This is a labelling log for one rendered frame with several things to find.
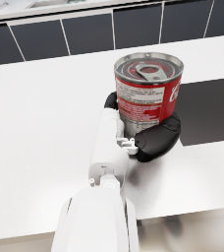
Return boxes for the dark cabinet front panels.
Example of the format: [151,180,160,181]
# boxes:
[0,0,224,68]

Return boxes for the red soda can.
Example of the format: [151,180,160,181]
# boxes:
[113,51,185,139]

